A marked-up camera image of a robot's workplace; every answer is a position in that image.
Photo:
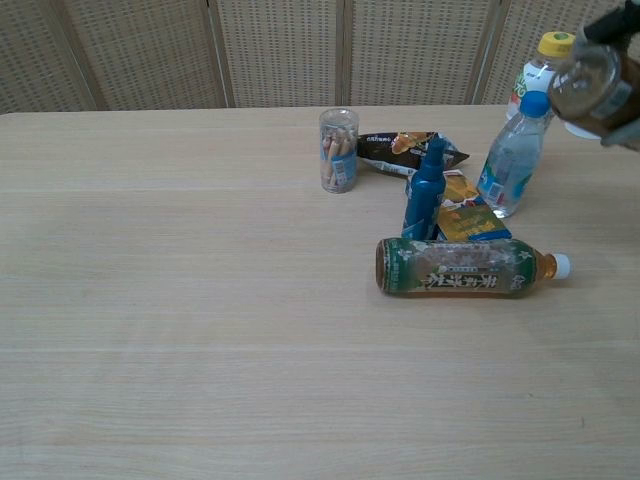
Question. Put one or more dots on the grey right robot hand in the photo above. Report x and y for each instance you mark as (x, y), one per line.
(612, 22)

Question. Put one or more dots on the brown drink bottle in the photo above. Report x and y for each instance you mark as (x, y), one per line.
(585, 85)

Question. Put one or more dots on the yellow-cap white bottle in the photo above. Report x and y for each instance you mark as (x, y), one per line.
(535, 75)

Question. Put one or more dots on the blue cap water bottle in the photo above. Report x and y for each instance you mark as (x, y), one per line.
(512, 160)

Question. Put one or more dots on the red white yellow box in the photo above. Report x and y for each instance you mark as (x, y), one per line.
(462, 187)

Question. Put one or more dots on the yellow and blue box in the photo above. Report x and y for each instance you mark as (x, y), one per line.
(472, 225)

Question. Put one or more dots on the dark snack bag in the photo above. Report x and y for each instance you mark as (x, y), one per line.
(395, 150)

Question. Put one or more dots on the blue spray bottle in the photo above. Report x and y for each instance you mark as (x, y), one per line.
(425, 195)

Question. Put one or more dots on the green label tea bottle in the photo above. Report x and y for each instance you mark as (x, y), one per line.
(450, 270)

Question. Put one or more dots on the clear cylinder of snack sticks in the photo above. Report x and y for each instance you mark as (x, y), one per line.
(339, 155)

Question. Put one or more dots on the woven folding screen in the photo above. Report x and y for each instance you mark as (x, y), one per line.
(280, 50)

